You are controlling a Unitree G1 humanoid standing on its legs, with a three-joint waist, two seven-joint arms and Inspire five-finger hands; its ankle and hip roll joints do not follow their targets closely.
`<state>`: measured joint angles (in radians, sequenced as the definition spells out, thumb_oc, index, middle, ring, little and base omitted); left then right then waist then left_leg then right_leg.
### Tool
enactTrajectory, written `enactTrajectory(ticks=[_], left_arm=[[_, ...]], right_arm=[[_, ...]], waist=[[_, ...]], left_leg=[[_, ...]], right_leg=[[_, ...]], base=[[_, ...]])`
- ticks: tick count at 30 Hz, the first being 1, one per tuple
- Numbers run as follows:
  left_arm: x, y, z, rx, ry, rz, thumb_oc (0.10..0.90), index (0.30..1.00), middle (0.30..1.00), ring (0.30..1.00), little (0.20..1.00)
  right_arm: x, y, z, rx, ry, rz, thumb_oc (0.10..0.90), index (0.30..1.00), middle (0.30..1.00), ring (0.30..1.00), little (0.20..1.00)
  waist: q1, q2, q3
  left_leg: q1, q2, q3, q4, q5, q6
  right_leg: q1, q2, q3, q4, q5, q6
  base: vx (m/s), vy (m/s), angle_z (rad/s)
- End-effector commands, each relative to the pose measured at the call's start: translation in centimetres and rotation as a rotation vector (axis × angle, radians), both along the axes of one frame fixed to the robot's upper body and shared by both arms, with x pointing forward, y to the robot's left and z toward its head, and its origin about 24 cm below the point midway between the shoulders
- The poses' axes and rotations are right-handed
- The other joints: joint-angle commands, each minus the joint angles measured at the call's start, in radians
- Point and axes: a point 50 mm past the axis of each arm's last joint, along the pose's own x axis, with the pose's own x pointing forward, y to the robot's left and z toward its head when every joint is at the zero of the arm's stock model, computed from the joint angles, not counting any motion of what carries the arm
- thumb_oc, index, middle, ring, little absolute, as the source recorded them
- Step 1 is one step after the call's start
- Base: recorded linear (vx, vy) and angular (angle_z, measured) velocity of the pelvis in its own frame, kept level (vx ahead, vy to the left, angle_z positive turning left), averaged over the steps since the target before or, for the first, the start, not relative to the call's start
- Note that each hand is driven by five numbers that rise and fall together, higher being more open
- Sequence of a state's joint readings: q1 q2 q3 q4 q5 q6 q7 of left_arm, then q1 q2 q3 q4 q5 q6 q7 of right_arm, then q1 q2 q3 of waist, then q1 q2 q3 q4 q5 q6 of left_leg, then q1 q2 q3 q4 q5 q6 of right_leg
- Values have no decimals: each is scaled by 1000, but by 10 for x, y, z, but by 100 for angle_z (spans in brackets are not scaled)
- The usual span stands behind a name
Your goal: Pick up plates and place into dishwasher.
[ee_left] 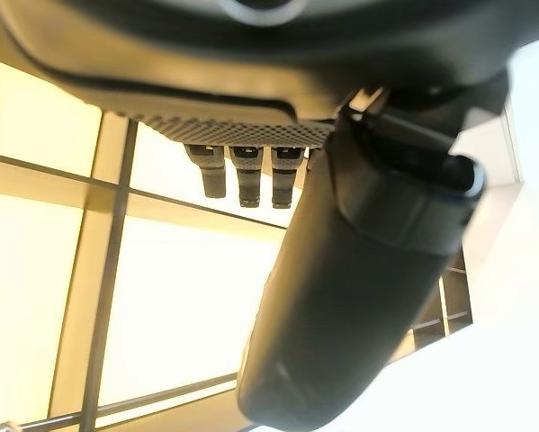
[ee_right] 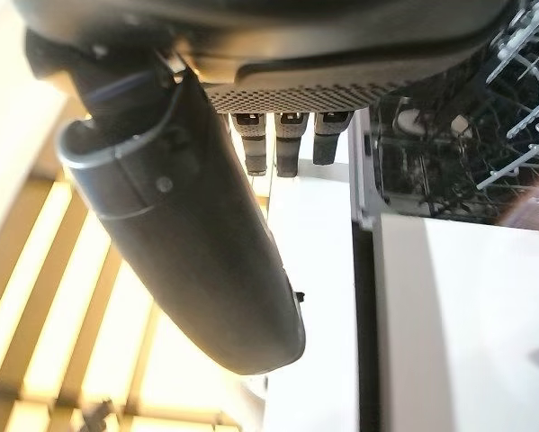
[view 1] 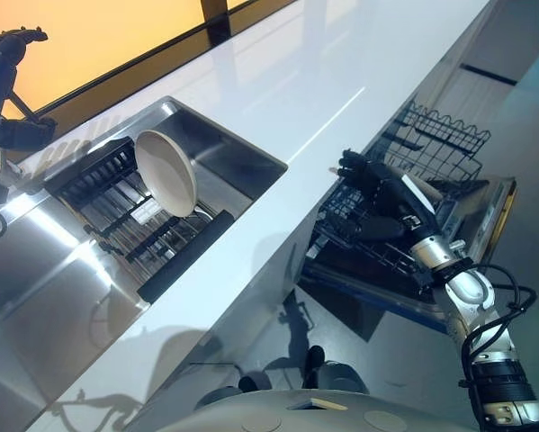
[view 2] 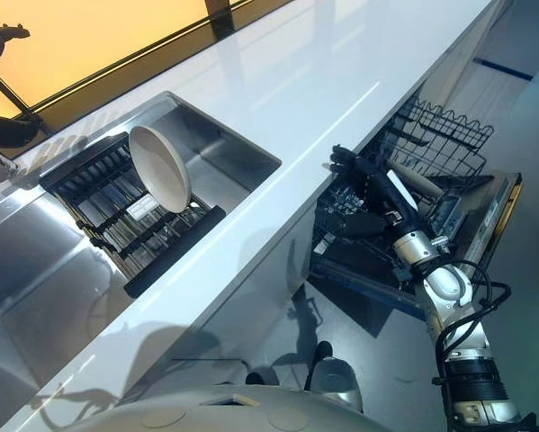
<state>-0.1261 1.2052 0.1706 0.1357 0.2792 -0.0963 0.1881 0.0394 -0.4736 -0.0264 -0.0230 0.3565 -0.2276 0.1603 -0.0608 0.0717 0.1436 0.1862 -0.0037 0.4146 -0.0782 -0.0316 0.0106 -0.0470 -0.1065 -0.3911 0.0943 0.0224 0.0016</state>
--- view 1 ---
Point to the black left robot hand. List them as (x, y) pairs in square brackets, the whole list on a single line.
[(6, 58)]

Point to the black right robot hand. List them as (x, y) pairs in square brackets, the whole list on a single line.
[(379, 189)]

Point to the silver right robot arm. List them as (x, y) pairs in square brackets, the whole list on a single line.
[(467, 292)]

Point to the open dishwasher door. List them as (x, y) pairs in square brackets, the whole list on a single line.
[(471, 216)]

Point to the black dish drying rack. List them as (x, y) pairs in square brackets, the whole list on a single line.
[(98, 180)]

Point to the stainless steel sink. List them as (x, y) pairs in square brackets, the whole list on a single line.
[(224, 139)]

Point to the black sink rack end bar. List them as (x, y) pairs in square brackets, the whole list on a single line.
[(183, 256)]

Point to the grey robot torso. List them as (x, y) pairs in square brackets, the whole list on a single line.
[(323, 411)]

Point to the black window frame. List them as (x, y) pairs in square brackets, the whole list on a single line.
[(129, 56)]

